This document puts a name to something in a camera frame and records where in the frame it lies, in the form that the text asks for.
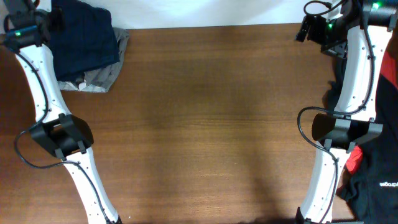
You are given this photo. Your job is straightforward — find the dark blue shorts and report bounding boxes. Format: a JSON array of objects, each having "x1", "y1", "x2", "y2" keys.
[{"x1": 48, "y1": 0, "x2": 119, "y2": 82}]

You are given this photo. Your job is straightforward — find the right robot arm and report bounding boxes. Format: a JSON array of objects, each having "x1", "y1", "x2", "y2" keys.
[{"x1": 295, "y1": 1, "x2": 397, "y2": 223}]

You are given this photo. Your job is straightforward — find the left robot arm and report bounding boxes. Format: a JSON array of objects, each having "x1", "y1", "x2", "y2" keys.
[{"x1": 2, "y1": 1, "x2": 122, "y2": 223}]

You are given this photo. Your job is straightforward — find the red garment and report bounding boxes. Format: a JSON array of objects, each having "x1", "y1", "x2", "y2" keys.
[{"x1": 345, "y1": 52, "x2": 397, "y2": 175}]

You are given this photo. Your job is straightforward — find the grey folded shorts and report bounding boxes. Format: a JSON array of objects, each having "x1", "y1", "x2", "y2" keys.
[{"x1": 58, "y1": 27, "x2": 130, "y2": 93}]

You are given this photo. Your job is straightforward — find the black garment with logo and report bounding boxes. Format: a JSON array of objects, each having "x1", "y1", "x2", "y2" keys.
[{"x1": 325, "y1": 52, "x2": 398, "y2": 222}]

